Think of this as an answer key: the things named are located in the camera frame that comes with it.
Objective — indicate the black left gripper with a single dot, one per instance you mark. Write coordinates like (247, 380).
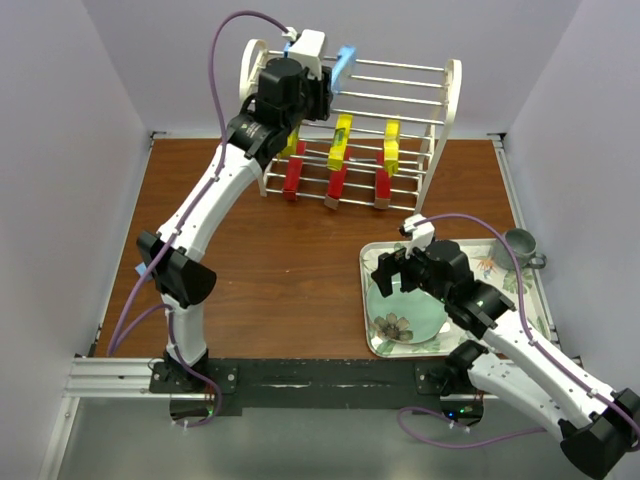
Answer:
(324, 95)

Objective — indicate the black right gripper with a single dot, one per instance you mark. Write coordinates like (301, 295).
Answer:
(390, 264)

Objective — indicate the yellow toothpaste box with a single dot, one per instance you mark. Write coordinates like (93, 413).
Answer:
(391, 147)
(340, 137)

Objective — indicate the light blue toothpaste box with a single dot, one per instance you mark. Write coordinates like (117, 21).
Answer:
(345, 61)

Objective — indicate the yellow toothpaste box edge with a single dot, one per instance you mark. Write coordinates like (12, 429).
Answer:
(291, 144)

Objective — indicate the red toothpaste box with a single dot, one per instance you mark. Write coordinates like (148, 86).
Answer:
(337, 179)
(293, 172)
(382, 187)

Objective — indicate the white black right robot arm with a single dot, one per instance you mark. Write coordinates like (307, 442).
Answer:
(595, 424)

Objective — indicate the cream metal-rod shelf rack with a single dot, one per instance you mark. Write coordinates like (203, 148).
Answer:
(423, 98)

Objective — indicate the green ceramic plate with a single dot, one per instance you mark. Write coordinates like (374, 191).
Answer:
(404, 318)

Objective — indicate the grey ceramic mug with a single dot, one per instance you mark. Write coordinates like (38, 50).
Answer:
(524, 247)

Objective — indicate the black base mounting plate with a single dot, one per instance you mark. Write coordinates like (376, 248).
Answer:
(381, 384)

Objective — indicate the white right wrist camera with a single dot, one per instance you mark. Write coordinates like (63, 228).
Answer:
(419, 231)

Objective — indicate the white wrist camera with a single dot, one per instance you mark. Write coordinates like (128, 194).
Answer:
(308, 49)
(419, 231)

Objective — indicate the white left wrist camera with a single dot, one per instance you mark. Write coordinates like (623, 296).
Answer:
(308, 49)

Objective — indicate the aluminium frame rail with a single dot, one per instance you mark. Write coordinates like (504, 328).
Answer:
(292, 419)

